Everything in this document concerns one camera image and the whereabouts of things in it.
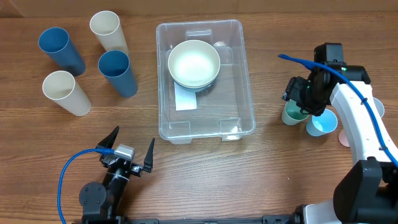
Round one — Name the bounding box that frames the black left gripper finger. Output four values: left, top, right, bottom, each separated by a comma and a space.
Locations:
143, 138, 155, 173
97, 126, 119, 149

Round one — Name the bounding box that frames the green small cup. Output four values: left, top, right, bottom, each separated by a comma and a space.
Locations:
281, 100, 309, 126

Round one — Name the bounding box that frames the light blue small cup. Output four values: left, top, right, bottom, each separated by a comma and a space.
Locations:
306, 109, 338, 137

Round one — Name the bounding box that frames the pink small cup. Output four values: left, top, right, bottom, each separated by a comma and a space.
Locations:
338, 129, 350, 147

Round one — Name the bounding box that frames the grey small cup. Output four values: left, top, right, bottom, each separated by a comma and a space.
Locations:
373, 97, 385, 118

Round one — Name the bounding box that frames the cream tall cup front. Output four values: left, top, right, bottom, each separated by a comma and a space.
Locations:
42, 70, 91, 116

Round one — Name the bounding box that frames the cream tall cup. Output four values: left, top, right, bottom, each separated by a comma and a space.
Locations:
90, 11, 129, 55
42, 70, 91, 116

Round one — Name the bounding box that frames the blue bowl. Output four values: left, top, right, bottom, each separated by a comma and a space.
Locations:
174, 77, 213, 92

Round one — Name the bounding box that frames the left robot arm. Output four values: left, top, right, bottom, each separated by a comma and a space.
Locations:
79, 126, 155, 224

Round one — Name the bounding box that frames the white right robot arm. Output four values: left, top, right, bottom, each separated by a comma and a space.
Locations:
279, 43, 397, 223

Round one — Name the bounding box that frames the white label in bin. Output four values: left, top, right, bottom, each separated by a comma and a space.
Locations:
174, 82, 197, 111

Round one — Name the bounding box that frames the blue tall cup near bin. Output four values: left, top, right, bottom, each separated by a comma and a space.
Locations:
98, 50, 138, 98

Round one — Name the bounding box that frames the clear plastic storage bin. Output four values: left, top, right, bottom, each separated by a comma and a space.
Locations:
156, 19, 256, 144

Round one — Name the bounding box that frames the blue tall cup far left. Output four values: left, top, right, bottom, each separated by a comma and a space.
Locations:
38, 27, 86, 77

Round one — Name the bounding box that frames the cream tall cup back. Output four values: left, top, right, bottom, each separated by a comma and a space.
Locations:
90, 11, 129, 55

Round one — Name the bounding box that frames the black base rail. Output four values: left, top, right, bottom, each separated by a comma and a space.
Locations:
73, 215, 303, 224

